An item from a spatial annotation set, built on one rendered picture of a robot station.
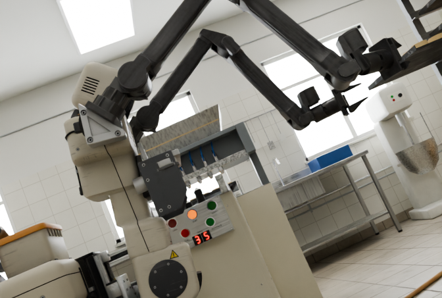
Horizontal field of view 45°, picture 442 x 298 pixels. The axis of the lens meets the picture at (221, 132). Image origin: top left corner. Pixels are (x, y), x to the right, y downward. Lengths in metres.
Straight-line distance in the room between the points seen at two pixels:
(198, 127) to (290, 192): 2.82
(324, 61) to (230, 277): 0.95
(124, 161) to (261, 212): 1.29
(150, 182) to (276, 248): 1.35
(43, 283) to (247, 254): 0.89
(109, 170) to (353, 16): 5.71
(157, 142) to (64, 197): 3.35
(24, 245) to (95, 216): 4.48
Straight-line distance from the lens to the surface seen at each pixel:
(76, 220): 6.05
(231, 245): 2.04
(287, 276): 2.75
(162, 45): 1.46
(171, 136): 2.83
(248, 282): 2.05
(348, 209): 6.33
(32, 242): 1.56
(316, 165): 5.79
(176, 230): 2.03
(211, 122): 2.83
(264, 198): 2.73
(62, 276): 1.39
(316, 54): 1.45
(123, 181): 1.55
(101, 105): 1.42
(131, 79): 1.41
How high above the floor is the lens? 0.71
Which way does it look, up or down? 10 degrees up
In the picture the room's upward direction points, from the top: 24 degrees counter-clockwise
